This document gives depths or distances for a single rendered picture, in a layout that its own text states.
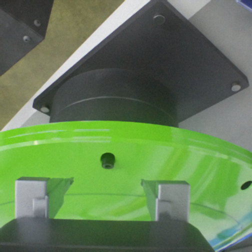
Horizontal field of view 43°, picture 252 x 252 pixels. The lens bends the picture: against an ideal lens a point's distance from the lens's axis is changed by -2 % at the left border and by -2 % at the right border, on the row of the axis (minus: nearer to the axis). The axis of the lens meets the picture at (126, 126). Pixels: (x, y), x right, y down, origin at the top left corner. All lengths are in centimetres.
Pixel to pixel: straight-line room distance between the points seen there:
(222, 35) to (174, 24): 5
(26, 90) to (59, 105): 153
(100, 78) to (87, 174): 15
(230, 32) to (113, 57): 11
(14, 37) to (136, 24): 18
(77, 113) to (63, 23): 120
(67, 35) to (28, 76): 36
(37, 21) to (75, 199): 26
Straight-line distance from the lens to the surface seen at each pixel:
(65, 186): 16
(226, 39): 33
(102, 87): 31
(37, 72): 174
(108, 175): 19
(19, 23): 41
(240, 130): 46
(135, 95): 31
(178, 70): 34
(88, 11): 144
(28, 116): 43
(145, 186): 16
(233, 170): 21
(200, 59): 33
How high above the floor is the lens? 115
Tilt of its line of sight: 34 degrees down
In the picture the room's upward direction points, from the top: 180 degrees counter-clockwise
